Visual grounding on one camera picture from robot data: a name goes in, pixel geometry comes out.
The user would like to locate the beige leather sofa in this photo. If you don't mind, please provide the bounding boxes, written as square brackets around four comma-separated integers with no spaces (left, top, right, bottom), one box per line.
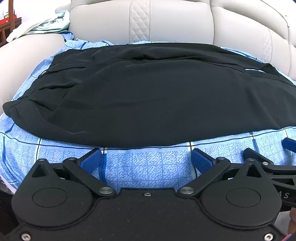
[0,0,296,91]

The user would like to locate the wooden shelf with red box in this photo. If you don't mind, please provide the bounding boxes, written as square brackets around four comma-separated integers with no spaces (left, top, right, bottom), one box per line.
[0,0,22,47]

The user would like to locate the blue patterned blanket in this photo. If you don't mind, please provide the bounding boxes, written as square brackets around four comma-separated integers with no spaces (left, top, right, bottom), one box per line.
[0,5,296,194]

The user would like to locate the pale green white cloth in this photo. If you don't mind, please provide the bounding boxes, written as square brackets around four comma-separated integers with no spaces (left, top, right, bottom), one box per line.
[6,3,71,42]

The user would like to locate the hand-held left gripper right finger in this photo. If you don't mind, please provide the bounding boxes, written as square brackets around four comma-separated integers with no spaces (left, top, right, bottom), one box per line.
[177,148,267,199]

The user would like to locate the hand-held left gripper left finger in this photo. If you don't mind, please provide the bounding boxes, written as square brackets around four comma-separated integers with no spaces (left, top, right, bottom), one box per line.
[31,148,116,198]

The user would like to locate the black pants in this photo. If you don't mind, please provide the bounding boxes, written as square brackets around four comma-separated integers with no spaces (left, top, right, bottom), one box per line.
[2,42,296,149]

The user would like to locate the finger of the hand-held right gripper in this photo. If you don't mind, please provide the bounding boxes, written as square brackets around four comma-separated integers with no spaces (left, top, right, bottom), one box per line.
[282,137,296,152]
[242,148,277,167]

